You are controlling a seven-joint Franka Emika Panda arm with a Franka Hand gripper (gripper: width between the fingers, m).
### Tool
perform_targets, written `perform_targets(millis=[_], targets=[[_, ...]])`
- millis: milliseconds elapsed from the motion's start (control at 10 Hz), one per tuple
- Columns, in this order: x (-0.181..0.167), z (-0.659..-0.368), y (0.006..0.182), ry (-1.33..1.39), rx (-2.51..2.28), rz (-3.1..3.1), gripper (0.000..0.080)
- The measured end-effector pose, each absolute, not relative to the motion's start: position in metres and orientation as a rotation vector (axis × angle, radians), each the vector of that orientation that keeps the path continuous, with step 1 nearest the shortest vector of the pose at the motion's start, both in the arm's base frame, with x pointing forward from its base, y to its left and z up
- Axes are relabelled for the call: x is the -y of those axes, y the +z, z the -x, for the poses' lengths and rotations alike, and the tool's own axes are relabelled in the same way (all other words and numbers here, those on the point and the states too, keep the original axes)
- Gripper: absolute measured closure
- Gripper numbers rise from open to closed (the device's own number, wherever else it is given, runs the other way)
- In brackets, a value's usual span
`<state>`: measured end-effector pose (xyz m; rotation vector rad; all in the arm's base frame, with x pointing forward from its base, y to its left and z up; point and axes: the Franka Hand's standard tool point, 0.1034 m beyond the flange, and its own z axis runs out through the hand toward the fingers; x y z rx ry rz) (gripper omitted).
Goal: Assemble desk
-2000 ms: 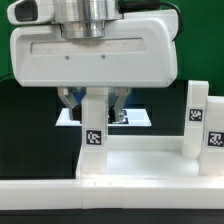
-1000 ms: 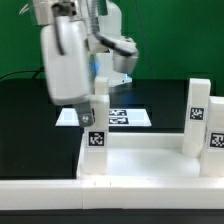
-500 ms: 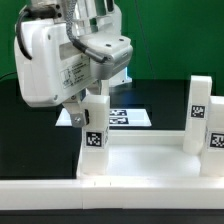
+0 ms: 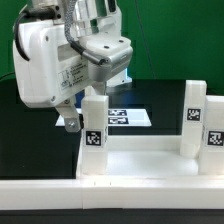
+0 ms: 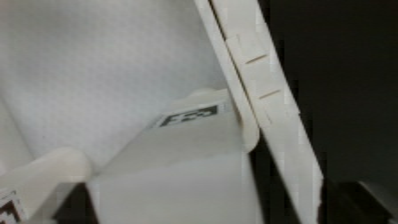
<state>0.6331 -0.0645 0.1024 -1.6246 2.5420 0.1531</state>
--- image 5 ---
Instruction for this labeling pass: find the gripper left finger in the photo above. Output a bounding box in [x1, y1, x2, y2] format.
[53, 183, 98, 224]

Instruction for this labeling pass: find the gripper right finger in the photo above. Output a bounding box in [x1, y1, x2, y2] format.
[325, 181, 398, 224]

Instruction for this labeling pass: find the white desk leg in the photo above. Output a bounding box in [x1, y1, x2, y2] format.
[0, 148, 92, 224]
[87, 90, 263, 224]

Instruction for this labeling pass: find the white desk top tray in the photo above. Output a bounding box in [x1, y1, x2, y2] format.
[0, 0, 242, 172]

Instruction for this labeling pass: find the white front guide rail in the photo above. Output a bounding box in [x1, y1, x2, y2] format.
[211, 0, 323, 224]

